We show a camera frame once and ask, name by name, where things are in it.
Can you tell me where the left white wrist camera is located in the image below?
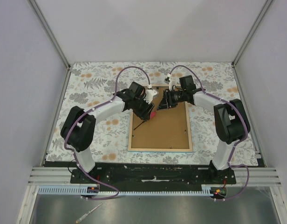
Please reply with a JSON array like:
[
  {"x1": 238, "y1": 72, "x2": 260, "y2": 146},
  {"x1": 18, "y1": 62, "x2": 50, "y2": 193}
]
[{"x1": 144, "y1": 89, "x2": 159, "y2": 104}]

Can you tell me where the aluminium rail bar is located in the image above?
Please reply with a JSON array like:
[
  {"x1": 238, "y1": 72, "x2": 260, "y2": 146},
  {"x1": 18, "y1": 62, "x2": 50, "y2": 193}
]
[{"x1": 28, "y1": 167, "x2": 71, "y2": 186}]

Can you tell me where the right aluminium corner post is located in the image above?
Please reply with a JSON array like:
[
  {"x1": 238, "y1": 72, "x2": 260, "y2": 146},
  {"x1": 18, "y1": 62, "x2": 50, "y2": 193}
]
[{"x1": 232, "y1": 0, "x2": 274, "y2": 68}]

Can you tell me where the clear handled screwdriver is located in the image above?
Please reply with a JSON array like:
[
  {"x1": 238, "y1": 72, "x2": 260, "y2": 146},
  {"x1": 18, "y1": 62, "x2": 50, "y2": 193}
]
[{"x1": 75, "y1": 203, "x2": 102, "y2": 224}]

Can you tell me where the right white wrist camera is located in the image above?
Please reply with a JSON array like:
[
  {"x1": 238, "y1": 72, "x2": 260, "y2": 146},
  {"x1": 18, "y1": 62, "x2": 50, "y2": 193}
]
[{"x1": 164, "y1": 73, "x2": 176, "y2": 91}]

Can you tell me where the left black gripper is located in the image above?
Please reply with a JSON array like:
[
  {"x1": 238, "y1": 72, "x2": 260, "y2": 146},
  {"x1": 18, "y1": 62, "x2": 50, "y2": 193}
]
[{"x1": 132, "y1": 95, "x2": 155, "y2": 121}]

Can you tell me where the blue picture frame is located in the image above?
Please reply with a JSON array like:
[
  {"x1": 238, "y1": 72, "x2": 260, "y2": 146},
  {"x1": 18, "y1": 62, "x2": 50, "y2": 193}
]
[{"x1": 128, "y1": 85, "x2": 193, "y2": 153}]

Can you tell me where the aluminium corner post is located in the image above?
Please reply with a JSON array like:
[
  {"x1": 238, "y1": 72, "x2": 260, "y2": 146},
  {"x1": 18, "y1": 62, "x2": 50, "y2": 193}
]
[
  {"x1": 28, "y1": 0, "x2": 71, "y2": 70},
  {"x1": 232, "y1": 0, "x2": 274, "y2": 68}
]

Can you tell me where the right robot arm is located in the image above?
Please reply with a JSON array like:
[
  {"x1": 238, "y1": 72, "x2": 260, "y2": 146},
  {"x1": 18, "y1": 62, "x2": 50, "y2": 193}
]
[{"x1": 157, "y1": 74, "x2": 250, "y2": 184}]

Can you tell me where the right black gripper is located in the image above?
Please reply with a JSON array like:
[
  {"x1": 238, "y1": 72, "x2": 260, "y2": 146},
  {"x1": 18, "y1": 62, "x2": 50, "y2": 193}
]
[{"x1": 157, "y1": 89, "x2": 186, "y2": 111}]

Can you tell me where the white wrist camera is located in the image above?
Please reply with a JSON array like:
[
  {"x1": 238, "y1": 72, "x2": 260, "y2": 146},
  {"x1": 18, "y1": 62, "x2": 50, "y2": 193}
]
[
  {"x1": 164, "y1": 73, "x2": 176, "y2": 91},
  {"x1": 144, "y1": 89, "x2": 159, "y2": 104}
]

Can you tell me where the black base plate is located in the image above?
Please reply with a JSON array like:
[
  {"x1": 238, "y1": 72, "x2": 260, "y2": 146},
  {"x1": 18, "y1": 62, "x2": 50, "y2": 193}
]
[{"x1": 45, "y1": 161, "x2": 236, "y2": 191}]

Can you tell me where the red handled screwdriver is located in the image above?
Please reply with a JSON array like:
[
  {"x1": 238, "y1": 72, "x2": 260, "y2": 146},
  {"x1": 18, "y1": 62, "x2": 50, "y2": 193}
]
[{"x1": 133, "y1": 111, "x2": 157, "y2": 130}]

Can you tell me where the light blue cable duct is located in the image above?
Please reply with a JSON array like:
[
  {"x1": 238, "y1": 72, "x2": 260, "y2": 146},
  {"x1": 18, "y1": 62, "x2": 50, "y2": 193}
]
[{"x1": 38, "y1": 185, "x2": 214, "y2": 196}]

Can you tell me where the left aluminium corner post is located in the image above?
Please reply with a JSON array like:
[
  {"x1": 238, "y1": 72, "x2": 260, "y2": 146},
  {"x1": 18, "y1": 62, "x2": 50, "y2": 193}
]
[{"x1": 28, "y1": 0, "x2": 71, "y2": 70}]

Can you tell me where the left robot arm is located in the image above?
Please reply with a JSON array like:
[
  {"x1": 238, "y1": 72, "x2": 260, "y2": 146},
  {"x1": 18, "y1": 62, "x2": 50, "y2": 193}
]
[{"x1": 61, "y1": 82, "x2": 158, "y2": 183}]

